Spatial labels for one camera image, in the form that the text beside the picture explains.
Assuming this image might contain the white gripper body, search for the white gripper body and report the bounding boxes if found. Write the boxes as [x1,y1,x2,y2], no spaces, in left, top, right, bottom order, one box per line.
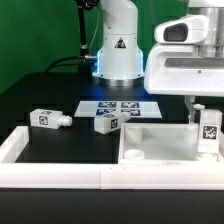
[144,44,224,97]

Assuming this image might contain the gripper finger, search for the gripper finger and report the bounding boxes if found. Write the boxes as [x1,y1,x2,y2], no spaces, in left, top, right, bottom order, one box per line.
[184,96,196,123]

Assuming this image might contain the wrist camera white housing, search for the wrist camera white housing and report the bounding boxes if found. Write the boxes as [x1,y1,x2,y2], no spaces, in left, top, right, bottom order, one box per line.
[154,14,209,44]

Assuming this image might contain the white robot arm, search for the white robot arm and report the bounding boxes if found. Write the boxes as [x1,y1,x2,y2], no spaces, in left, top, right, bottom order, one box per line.
[93,0,224,108]

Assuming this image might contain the black cables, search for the black cables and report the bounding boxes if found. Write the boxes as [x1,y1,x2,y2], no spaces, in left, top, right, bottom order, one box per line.
[44,54,99,73]

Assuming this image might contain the white U-shaped fence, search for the white U-shaped fence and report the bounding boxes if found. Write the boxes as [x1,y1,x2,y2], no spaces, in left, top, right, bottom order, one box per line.
[0,126,224,190]

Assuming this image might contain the white square tabletop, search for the white square tabletop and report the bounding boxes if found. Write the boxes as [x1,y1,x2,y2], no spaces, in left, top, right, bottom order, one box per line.
[118,123,224,165]

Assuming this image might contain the white sheet with tags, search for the white sheet with tags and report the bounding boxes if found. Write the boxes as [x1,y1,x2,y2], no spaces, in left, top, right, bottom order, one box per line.
[74,101,162,118]

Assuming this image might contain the black camera pole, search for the black camera pole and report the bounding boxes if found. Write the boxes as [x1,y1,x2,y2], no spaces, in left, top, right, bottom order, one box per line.
[74,0,101,78]

